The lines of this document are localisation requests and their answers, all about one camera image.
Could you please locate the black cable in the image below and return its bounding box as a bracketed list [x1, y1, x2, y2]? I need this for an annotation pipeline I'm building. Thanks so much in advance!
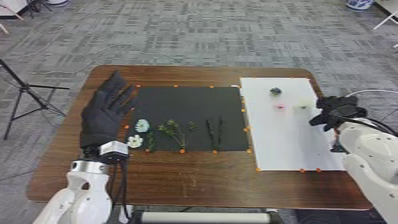
[108, 159, 132, 224]

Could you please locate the white cable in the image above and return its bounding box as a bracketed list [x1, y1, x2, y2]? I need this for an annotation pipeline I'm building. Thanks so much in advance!
[344, 88, 398, 100]

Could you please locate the dark mat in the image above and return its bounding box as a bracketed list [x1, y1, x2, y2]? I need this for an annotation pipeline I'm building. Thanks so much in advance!
[124, 85, 251, 154]

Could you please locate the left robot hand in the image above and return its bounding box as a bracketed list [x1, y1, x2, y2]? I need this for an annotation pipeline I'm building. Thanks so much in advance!
[77, 70, 140, 148]

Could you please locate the blue white pot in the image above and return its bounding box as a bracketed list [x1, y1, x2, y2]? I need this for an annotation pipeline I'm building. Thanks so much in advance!
[344, 0, 376, 13]

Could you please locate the black tripod stand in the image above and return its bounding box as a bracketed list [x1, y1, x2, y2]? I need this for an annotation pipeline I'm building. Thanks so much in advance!
[0, 59, 70, 141]

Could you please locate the dark green sprig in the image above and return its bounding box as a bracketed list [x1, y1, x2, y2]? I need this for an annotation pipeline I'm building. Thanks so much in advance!
[204, 119, 218, 151]
[214, 116, 227, 146]

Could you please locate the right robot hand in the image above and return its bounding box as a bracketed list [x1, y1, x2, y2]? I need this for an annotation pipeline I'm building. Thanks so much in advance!
[307, 95, 369, 133]

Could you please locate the white sheet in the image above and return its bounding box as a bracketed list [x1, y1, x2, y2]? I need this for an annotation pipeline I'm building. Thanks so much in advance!
[237, 77, 347, 173]

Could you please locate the white flower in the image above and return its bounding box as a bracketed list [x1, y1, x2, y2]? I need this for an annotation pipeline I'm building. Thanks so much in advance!
[132, 118, 156, 153]
[125, 134, 145, 150]

